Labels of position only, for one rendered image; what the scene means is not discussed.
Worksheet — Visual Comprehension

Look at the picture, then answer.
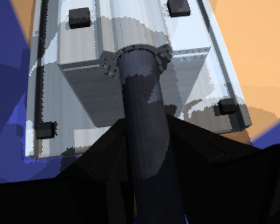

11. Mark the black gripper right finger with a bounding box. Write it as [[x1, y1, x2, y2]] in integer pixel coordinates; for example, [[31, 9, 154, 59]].
[[165, 113, 280, 224]]

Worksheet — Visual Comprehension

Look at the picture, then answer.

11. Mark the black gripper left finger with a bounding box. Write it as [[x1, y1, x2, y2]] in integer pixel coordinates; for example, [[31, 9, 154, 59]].
[[0, 117, 135, 224]]

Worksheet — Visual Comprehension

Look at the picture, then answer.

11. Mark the dark grey cylinder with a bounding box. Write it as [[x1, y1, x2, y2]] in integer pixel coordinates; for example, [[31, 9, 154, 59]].
[[119, 48, 187, 224]]

